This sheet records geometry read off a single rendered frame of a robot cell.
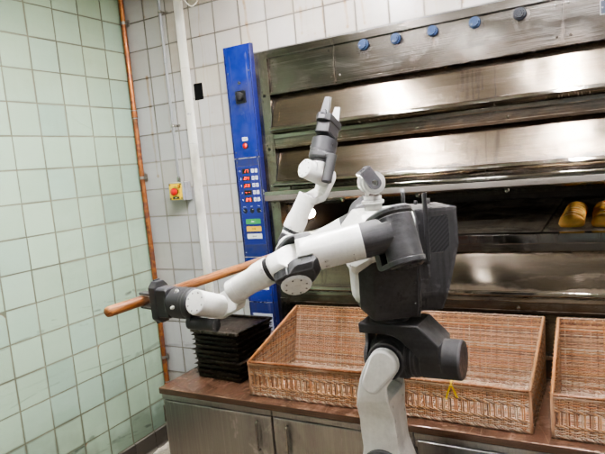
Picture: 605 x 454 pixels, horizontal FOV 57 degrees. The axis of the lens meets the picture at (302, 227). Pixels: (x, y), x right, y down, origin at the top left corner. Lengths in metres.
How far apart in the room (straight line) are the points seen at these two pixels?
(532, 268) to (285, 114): 1.31
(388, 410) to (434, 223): 0.55
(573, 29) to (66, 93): 2.28
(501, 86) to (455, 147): 0.30
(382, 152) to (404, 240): 1.23
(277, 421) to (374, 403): 0.80
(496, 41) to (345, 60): 0.66
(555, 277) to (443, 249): 0.95
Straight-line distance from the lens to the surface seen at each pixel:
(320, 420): 2.32
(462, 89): 2.44
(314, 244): 1.35
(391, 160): 2.51
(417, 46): 2.53
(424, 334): 1.58
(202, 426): 2.68
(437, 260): 1.56
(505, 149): 2.40
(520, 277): 2.45
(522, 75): 2.41
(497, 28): 2.46
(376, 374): 1.64
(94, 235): 3.08
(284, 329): 2.70
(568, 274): 2.44
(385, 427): 1.75
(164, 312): 1.62
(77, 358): 3.06
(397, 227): 1.36
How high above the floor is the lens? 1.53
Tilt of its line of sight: 6 degrees down
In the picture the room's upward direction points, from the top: 5 degrees counter-clockwise
